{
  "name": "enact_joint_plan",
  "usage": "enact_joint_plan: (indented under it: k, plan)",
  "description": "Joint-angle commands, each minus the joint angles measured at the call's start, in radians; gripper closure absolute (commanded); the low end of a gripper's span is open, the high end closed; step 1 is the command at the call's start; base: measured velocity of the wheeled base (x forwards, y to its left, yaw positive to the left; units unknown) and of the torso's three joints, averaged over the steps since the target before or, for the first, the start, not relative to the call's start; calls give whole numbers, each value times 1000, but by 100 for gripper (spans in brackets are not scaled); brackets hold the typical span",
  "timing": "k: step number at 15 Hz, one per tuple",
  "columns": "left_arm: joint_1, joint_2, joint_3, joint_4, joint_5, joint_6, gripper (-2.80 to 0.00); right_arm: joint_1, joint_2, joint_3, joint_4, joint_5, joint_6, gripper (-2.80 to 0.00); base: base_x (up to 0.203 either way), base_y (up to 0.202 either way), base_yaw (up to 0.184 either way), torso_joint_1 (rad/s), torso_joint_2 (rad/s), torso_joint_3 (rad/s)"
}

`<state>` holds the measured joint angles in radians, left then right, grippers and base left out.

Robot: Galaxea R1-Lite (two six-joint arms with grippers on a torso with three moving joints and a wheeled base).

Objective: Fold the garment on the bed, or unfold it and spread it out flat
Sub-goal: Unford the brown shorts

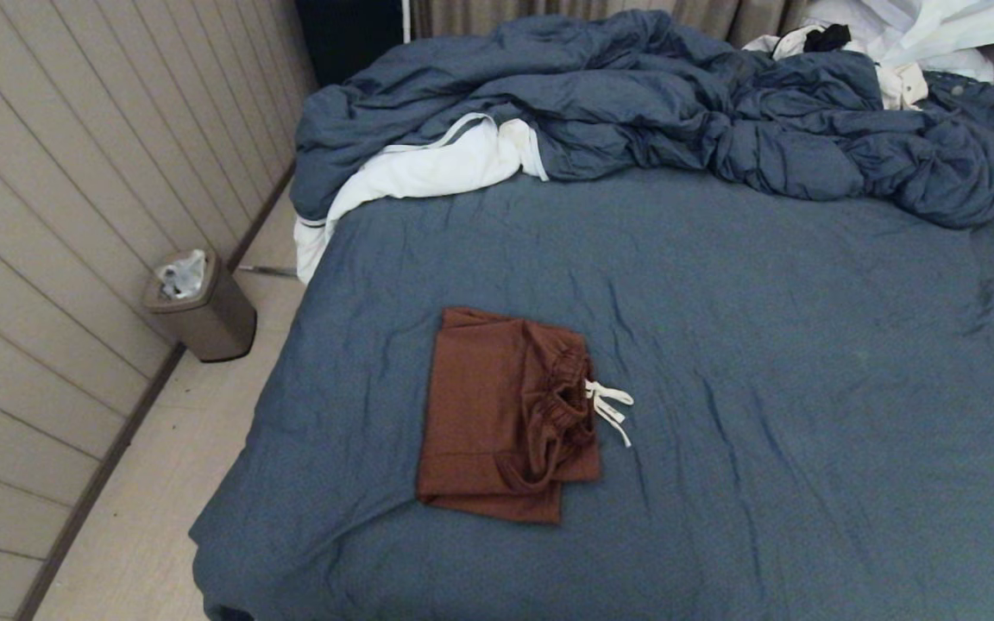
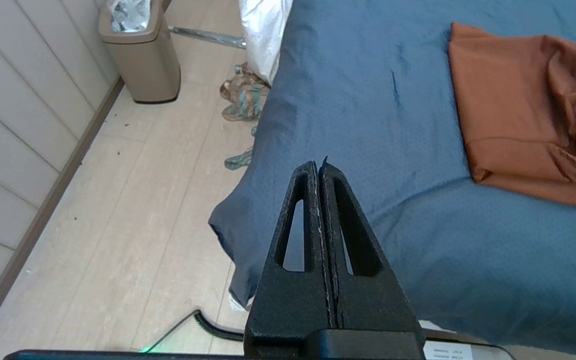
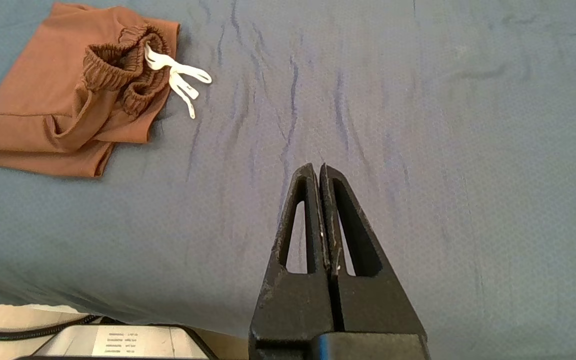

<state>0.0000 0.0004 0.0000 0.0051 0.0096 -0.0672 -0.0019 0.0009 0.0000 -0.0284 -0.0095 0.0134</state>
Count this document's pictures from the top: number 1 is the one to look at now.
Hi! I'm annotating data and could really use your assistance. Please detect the brown drawstring shorts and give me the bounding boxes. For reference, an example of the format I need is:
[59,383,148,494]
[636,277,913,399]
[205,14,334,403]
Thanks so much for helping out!
[415,306,636,525]

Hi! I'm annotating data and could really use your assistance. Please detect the crumpled blue duvet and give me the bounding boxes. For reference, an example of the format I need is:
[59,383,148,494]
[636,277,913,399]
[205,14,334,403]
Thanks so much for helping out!
[290,9,994,229]

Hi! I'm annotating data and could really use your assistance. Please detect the brown trash bin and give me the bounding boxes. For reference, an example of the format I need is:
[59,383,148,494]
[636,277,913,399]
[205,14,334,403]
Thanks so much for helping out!
[141,248,258,363]

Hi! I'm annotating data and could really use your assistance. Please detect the beige curtain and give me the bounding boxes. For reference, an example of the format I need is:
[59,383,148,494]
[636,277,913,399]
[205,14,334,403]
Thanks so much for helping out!
[411,0,813,48]

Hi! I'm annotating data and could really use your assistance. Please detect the clear plastic bin bag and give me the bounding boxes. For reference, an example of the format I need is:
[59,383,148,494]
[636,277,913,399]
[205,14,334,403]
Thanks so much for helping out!
[156,249,207,300]

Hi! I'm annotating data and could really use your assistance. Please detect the blue bed sheet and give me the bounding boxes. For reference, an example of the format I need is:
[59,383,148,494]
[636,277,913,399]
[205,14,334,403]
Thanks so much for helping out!
[189,164,994,621]

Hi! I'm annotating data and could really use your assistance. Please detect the small black garment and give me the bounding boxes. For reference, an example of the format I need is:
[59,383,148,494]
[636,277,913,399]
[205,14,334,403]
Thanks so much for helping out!
[804,24,853,53]

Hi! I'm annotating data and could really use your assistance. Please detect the cream buttoned shirt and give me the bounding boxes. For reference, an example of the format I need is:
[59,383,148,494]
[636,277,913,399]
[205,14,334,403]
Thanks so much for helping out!
[743,24,929,111]

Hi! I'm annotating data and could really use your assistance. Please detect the white crumpled garment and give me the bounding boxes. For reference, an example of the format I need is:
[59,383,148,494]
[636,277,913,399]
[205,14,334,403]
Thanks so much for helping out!
[808,0,994,83]

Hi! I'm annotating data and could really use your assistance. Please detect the blue denim garment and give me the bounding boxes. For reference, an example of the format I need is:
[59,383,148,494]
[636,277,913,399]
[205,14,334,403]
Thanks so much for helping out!
[924,71,994,139]

